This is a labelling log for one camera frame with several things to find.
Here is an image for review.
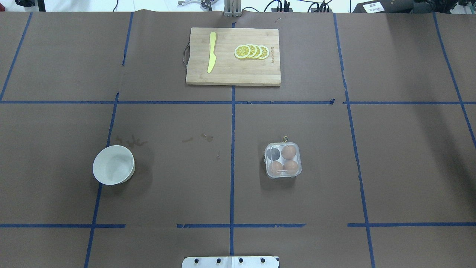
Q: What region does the long metal grabber stick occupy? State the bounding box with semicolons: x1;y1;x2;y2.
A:
177;0;218;11

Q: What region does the white ceramic bowl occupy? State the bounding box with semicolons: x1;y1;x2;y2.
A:
92;145;136;185

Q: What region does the brown egg in box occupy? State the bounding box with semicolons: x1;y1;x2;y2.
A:
281;145;297;160
283;160;300;175

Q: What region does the brown egg rear in box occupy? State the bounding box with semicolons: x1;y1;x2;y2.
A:
283;160;300;175

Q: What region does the clear plastic egg box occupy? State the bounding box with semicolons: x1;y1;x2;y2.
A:
264;135;302;179

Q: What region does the brown egg from bowl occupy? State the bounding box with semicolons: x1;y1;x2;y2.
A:
268;161;284;177

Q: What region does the black electronics box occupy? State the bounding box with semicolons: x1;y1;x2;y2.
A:
352;0;414;14

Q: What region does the bamboo cutting board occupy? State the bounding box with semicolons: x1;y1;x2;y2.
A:
186;27;281;87

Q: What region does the brown egg front in box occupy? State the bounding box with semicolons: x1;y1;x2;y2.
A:
281;145;297;160

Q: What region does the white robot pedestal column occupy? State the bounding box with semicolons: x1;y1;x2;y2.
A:
181;256;280;268

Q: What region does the aluminium frame post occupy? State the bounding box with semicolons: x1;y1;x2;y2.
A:
224;0;242;17

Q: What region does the yellow plastic knife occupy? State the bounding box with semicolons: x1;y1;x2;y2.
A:
207;32;217;73

